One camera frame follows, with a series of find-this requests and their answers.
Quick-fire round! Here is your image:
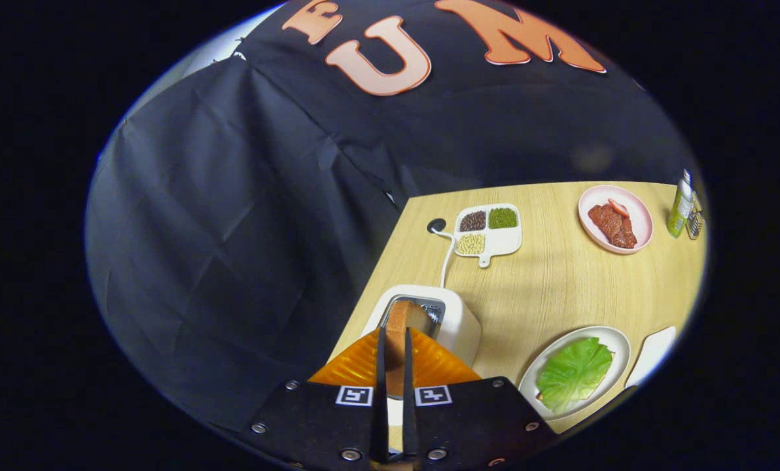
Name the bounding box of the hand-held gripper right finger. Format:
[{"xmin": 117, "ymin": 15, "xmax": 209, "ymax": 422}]
[{"xmin": 402, "ymin": 326, "xmax": 558, "ymax": 471}]

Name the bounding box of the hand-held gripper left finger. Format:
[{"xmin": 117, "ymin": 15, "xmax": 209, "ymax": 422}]
[{"xmin": 249, "ymin": 326, "xmax": 391, "ymax": 471}]

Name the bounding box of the toasted bread slice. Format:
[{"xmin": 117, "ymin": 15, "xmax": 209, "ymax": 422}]
[{"xmin": 385, "ymin": 300, "xmax": 433, "ymax": 400}]

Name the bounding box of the green lettuce leaf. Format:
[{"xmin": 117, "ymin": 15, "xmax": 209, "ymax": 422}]
[{"xmin": 536, "ymin": 337, "xmax": 614, "ymax": 415}]

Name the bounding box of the white toaster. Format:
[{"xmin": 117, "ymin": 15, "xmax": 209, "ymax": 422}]
[{"xmin": 361, "ymin": 284, "xmax": 482, "ymax": 429}]

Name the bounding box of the white divided tray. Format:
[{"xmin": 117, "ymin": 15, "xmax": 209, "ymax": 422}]
[{"xmin": 453, "ymin": 204, "xmax": 523, "ymax": 269}]

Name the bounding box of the round white plate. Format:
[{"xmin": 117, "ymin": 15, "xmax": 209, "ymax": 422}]
[{"xmin": 518, "ymin": 325, "xmax": 633, "ymax": 421}]

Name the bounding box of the square white plate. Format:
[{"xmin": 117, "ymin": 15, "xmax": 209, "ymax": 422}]
[{"xmin": 624, "ymin": 326, "xmax": 677, "ymax": 389}]

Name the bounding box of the brown meat strip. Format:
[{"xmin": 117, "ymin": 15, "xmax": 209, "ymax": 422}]
[
  {"xmin": 588, "ymin": 204, "xmax": 623, "ymax": 243},
  {"xmin": 612, "ymin": 216, "xmax": 638, "ymax": 249}
]

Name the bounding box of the pink plate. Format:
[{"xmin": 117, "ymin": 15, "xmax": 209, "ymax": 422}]
[{"xmin": 578, "ymin": 184, "xmax": 654, "ymax": 254}]

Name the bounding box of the green labelled metal bottle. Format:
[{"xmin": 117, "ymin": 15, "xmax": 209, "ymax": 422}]
[{"xmin": 666, "ymin": 169, "xmax": 694, "ymax": 238}]

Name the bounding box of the white power cable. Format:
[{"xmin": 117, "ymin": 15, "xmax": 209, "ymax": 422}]
[{"xmin": 431, "ymin": 228, "xmax": 456, "ymax": 288}]

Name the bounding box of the wire cutlery holder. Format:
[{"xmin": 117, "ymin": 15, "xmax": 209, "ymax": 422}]
[{"xmin": 686, "ymin": 193, "xmax": 705, "ymax": 241}]

